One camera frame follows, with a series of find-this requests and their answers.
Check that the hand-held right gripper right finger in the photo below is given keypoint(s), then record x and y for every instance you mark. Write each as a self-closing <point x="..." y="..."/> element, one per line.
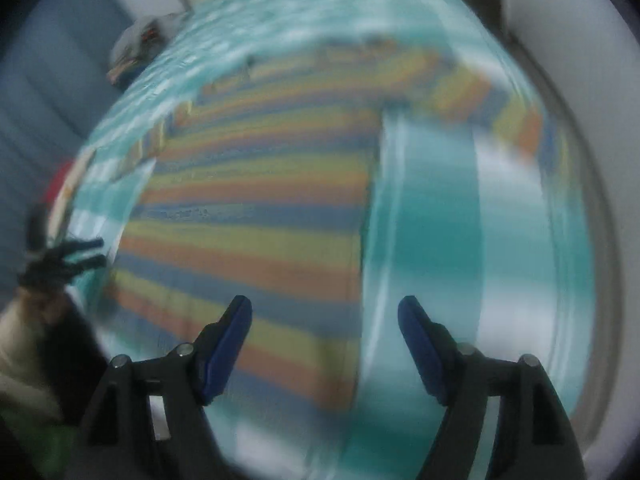
<point x="422" y="345"/>

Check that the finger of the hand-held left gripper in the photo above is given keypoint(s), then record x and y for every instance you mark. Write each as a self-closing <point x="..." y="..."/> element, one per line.
<point x="87" y="262"/>
<point x="80" y="246"/>

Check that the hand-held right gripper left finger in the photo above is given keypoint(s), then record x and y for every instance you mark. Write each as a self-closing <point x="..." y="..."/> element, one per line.
<point x="227" y="340"/>

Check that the striped knit sweater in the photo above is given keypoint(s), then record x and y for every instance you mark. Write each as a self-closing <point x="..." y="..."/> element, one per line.
<point x="250" y="210"/>

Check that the person's left forearm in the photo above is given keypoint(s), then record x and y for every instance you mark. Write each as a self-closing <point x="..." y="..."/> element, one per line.
<point x="25" y="355"/>

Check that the pile of clothes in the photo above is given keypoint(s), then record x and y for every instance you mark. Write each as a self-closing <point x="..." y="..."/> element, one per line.
<point x="137" y="47"/>

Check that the red cloth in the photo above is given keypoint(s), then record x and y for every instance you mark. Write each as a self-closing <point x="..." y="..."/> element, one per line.
<point x="59" y="180"/>

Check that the green plaid blanket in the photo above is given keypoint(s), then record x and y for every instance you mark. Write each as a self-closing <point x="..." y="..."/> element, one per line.
<point x="440" y="240"/>

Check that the person's green clothing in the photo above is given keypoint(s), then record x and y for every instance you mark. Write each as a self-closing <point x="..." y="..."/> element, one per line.
<point x="35" y="447"/>

